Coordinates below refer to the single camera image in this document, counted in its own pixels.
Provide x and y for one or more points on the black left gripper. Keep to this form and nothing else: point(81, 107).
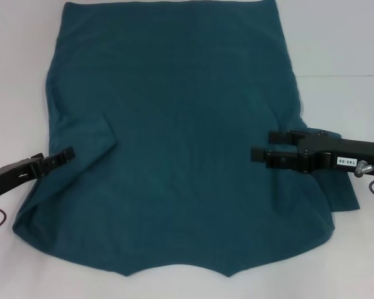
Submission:
point(9, 180)

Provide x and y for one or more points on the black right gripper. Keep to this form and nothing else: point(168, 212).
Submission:
point(321, 154)

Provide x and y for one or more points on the teal blue shirt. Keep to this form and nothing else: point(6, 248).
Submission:
point(174, 124)

